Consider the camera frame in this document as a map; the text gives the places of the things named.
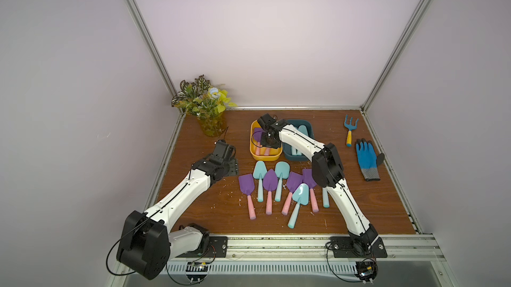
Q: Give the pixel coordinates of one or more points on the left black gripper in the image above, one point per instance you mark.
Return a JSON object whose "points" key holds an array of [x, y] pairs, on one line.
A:
{"points": [[223, 150]]}

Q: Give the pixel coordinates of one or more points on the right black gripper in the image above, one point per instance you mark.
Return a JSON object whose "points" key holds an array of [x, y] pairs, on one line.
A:
{"points": [[269, 138]]}

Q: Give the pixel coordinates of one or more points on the yellow plastic storage box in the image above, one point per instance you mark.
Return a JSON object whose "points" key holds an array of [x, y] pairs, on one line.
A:
{"points": [[274, 153]]}

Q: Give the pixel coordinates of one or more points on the teal shovel eleventh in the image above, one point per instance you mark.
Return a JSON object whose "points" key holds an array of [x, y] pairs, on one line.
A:
{"points": [[302, 129]]}

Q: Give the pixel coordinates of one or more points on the dark teal storage box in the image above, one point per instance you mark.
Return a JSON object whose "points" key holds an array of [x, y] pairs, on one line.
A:
{"points": [[287, 148]]}

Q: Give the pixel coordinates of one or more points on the teal shovel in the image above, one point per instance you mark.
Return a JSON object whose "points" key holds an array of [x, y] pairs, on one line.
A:
{"points": [[259, 173], [282, 170], [301, 197], [325, 196], [294, 151]]}

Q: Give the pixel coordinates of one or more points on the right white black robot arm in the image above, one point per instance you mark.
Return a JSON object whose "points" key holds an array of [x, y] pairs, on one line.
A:
{"points": [[327, 172]]}

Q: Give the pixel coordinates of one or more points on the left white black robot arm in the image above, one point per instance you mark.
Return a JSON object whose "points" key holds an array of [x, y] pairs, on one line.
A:
{"points": [[148, 241]]}

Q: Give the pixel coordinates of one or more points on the potted green plant vase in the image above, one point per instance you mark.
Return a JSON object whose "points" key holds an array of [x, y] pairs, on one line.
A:
{"points": [[206, 102]]}

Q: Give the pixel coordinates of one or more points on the blue yellow garden rake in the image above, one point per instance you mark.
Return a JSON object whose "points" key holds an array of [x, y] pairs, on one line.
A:
{"points": [[351, 126]]}

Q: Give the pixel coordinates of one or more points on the blue grey garden glove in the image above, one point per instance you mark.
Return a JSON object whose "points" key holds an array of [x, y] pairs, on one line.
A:
{"points": [[368, 160]]}

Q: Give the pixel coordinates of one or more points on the left circuit board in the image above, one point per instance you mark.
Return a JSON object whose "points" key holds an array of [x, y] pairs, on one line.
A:
{"points": [[196, 272]]}

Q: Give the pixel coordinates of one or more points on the circuit board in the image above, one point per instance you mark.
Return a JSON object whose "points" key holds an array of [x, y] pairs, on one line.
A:
{"points": [[196, 272], [366, 270]]}

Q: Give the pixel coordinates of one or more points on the right circuit board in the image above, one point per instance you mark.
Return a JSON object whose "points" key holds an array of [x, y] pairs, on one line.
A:
{"points": [[366, 270]]}

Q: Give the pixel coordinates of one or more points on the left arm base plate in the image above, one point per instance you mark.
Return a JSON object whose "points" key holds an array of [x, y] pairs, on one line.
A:
{"points": [[216, 248]]}

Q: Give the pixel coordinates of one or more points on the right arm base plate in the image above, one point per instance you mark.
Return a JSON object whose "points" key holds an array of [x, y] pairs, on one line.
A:
{"points": [[346, 247]]}

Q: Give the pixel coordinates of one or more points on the aluminium front rail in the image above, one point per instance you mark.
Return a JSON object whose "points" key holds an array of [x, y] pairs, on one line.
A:
{"points": [[294, 247]]}

